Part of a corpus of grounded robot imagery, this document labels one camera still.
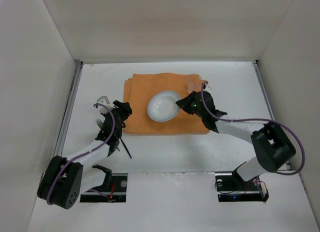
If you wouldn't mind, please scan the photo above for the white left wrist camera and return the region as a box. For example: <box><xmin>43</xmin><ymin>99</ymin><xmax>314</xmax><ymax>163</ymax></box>
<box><xmin>93</xmin><ymin>96</ymin><xmax>112</xmax><ymax>110</ymax></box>

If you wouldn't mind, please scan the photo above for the aluminium frame rail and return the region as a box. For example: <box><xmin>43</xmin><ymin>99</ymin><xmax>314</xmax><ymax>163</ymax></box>
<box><xmin>52</xmin><ymin>59</ymin><xmax>83</xmax><ymax>158</ymax></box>
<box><xmin>252</xmin><ymin>60</ymin><xmax>275</xmax><ymax>120</ymax></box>

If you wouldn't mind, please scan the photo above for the left aluminium frame rail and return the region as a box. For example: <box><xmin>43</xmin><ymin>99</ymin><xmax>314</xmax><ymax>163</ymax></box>
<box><xmin>52</xmin><ymin>59</ymin><xmax>83</xmax><ymax>158</ymax></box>

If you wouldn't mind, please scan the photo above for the right aluminium frame rail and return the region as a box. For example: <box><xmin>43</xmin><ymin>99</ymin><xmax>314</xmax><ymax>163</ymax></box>
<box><xmin>252</xmin><ymin>60</ymin><xmax>275</xmax><ymax>120</ymax></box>

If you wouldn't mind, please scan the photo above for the white bowl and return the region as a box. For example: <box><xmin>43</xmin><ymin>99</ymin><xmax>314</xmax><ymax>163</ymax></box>
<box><xmin>147</xmin><ymin>90</ymin><xmax>181</xmax><ymax>123</ymax></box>

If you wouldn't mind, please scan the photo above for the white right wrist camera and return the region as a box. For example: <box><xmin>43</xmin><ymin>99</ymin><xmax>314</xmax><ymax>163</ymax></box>
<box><xmin>202</xmin><ymin>81</ymin><xmax>212</xmax><ymax>93</ymax></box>

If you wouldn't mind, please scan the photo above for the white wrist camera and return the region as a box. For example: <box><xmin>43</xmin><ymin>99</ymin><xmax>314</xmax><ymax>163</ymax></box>
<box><xmin>202</xmin><ymin>81</ymin><xmax>212</xmax><ymax>93</ymax></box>
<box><xmin>93</xmin><ymin>96</ymin><xmax>112</xmax><ymax>110</ymax></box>

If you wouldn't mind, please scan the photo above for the black plastic fork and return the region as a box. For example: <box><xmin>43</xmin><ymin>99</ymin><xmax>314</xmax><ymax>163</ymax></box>
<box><xmin>96</xmin><ymin>119</ymin><xmax>103</xmax><ymax>129</ymax></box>

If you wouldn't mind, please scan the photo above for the clear plastic cup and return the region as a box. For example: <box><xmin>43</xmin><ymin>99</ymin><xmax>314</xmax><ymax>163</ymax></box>
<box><xmin>186</xmin><ymin>73</ymin><xmax>203</xmax><ymax>93</ymax></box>

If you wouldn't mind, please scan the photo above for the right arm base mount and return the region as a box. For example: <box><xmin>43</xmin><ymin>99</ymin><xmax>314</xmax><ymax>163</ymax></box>
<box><xmin>214</xmin><ymin>172</ymin><xmax>269</xmax><ymax>203</ymax></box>

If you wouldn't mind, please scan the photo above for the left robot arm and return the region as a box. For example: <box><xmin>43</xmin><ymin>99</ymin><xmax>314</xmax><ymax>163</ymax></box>
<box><xmin>37</xmin><ymin>100</ymin><xmax>133</xmax><ymax>210</ymax></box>

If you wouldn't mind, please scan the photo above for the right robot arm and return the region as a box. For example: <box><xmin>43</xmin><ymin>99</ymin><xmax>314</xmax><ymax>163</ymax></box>
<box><xmin>175</xmin><ymin>91</ymin><xmax>296</xmax><ymax>186</ymax></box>

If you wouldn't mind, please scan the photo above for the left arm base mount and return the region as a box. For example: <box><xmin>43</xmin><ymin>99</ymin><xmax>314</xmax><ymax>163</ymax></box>
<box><xmin>80</xmin><ymin>173</ymin><xmax>128</xmax><ymax>203</ymax></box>

